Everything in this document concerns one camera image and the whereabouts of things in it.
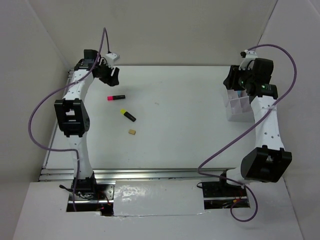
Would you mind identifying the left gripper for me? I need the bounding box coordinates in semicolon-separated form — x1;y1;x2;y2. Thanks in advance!
95;59;120;87

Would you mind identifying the pink highlighter marker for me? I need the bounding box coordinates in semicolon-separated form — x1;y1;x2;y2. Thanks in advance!
107;95;126;101

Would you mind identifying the yellow highlighter marker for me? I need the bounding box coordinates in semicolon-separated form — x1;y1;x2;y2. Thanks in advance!
120;109;137;122

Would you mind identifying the tan eraser block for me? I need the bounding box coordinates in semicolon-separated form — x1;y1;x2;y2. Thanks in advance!
128;129;136;135

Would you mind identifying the light blue highlighter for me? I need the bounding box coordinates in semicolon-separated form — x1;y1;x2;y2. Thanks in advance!
237;90;242;98

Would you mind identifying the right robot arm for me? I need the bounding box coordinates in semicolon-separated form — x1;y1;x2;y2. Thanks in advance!
218;56;292;196

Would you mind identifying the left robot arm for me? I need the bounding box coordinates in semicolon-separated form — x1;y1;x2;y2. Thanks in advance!
54;49;120;200

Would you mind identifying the white compartment organizer box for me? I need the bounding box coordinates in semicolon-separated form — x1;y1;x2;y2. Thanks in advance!
223;89;254;123

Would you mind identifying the white cover plate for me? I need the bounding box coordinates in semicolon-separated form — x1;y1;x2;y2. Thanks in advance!
113;179;205;217

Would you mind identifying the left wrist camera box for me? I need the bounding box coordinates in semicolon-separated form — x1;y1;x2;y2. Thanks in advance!
104;52;120;68

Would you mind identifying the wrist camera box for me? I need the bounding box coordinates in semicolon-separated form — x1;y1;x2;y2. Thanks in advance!
238;49;258;71
104;52;120;68

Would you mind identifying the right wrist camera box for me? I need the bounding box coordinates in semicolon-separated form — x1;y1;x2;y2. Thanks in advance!
238;49;258;71

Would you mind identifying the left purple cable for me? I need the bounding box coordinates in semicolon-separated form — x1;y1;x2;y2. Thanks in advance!
27;27;112;213

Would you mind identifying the purple cable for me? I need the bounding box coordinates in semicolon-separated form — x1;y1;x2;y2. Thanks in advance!
197;44;298;223
27;27;112;213

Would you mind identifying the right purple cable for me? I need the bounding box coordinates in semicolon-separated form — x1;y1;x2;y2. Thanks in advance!
197;44;298;223

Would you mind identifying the aluminium rail frame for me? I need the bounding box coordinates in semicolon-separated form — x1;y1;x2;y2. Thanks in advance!
37;66;280;181

